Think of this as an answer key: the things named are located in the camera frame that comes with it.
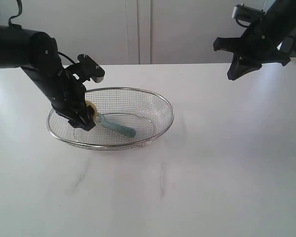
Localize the yellow lemon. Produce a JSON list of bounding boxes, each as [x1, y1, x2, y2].
[[85, 100, 98, 120]]

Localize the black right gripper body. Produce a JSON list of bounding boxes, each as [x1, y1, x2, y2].
[[234, 9, 296, 66]]

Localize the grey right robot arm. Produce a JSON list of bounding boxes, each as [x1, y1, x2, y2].
[[213, 0, 296, 80]]

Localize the white cabinet doors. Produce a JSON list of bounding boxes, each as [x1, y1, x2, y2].
[[0, 0, 279, 66]]

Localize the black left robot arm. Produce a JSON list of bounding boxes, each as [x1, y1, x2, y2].
[[0, 26, 103, 131]]

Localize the teal handled peeler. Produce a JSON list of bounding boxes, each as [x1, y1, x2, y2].
[[94, 113, 136, 138]]

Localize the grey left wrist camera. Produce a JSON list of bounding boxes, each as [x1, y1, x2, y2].
[[67, 54, 105, 84]]

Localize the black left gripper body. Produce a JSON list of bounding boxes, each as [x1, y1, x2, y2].
[[48, 71, 89, 118]]

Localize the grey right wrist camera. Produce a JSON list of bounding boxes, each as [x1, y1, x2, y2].
[[232, 4, 265, 23]]

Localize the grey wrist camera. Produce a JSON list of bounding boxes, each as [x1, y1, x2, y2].
[[232, 4, 265, 23], [67, 54, 105, 84]]

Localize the metal wire mesh basket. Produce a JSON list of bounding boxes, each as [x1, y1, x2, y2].
[[47, 87, 174, 151]]

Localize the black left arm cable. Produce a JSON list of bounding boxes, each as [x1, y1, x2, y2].
[[0, 0, 77, 65]]

